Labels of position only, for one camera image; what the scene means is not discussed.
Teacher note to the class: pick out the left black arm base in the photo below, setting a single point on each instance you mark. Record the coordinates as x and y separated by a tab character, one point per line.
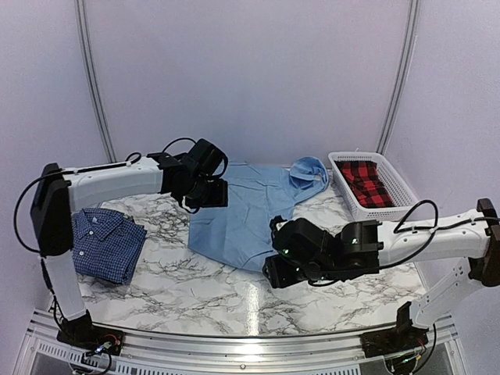
83	333

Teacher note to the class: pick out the red black plaid shirt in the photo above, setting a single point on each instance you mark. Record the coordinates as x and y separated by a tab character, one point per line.
364	181

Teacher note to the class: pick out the front aluminium rail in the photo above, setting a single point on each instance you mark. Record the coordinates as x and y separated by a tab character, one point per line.
159	353

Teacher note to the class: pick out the light blue long sleeve shirt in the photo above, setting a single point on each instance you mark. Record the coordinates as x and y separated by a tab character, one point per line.
239	234

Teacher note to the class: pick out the left aluminium frame post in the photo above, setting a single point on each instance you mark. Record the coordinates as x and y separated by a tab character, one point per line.
83	29

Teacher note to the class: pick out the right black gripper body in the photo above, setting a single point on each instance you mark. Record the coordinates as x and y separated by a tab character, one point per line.
312	272

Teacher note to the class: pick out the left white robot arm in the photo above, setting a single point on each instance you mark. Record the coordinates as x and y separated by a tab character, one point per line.
60	192

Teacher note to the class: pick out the white plastic basket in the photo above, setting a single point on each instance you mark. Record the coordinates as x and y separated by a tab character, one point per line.
400	193

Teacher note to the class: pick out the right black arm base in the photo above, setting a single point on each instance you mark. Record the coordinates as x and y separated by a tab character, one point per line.
403	336

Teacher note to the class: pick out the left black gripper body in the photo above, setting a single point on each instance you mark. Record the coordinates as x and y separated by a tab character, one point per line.
203	196

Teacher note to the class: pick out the folded blue checked shirt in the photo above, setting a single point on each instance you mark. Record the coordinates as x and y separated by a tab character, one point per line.
106	244

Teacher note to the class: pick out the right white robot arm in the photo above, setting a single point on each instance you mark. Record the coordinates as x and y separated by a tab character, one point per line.
471	236

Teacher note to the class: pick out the right aluminium frame post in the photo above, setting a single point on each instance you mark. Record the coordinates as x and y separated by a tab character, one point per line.
401	77

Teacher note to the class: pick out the aluminium frame post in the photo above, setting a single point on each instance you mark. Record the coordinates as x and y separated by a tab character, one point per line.
401	77
83	29

